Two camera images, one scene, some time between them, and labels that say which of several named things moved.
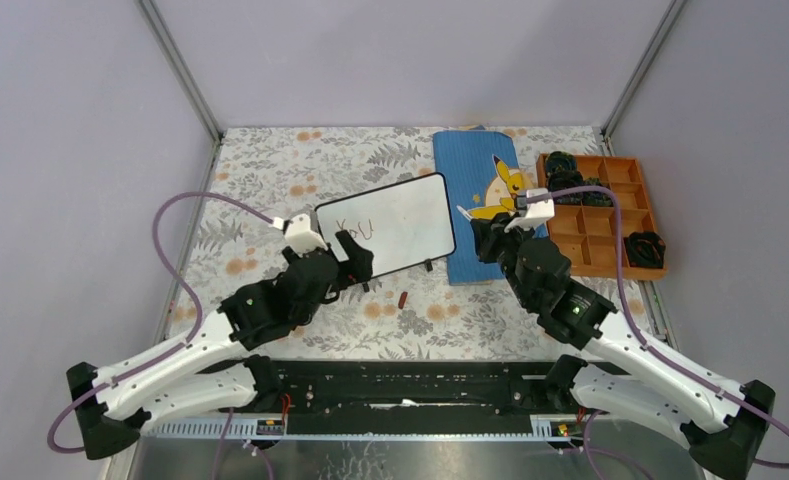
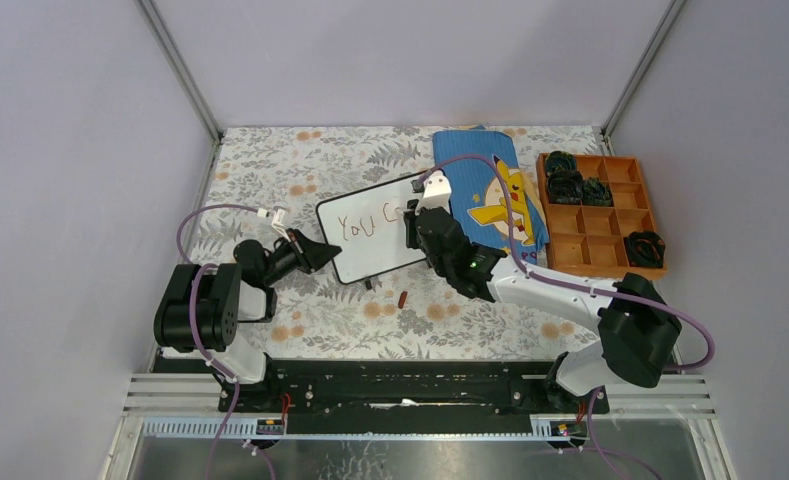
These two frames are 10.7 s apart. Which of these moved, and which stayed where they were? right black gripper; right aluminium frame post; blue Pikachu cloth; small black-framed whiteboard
Moved: right black gripper
Stayed: right aluminium frame post; small black-framed whiteboard; blue Pikachu cloth
